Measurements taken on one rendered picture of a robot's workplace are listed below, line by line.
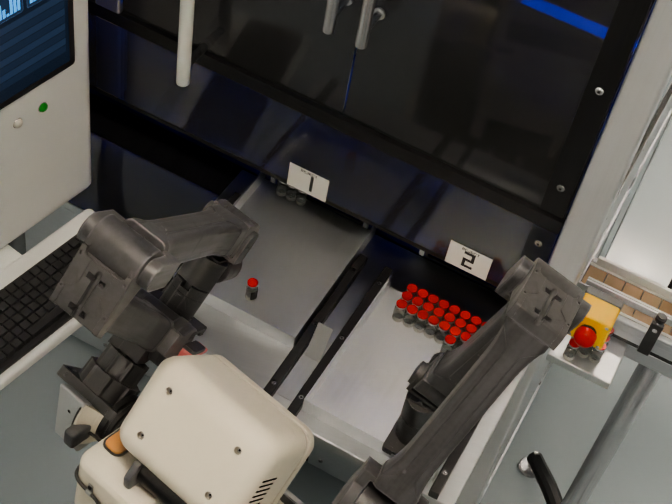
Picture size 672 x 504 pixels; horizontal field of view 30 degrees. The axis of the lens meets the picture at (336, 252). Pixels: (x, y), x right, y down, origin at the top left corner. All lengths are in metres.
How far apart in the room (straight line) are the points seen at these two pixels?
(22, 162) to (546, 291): 1.15
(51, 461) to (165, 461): 1.54
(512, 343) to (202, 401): 0.40
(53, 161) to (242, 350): 0.53
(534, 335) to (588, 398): 1.93
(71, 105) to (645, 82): 1.08
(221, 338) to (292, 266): 0.22
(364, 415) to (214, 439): 0.66
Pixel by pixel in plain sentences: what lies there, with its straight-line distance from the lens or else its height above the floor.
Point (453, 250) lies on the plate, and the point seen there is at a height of 1.03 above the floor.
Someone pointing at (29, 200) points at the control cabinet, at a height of 0.89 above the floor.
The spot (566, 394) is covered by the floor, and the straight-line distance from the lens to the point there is 3.49.
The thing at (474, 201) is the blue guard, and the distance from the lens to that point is 2.22.
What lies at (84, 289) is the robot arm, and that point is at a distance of 1.50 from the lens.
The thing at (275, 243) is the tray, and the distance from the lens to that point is 2.46.
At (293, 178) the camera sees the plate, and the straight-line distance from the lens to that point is 2.40.
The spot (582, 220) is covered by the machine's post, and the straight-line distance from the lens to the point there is 2.16.
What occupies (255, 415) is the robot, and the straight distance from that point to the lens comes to 1.63.
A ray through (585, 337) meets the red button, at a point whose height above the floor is 1.01.
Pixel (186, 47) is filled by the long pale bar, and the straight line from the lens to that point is 2.24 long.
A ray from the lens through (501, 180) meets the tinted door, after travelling 2.18.
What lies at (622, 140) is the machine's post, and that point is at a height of 1.43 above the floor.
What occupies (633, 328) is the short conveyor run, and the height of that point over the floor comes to 0.93.
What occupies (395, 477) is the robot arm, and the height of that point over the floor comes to 1.32.
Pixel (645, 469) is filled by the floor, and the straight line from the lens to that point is 3.44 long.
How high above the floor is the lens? 2.75
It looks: 49 degrees down
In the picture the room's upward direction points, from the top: 12 degrees clockwise
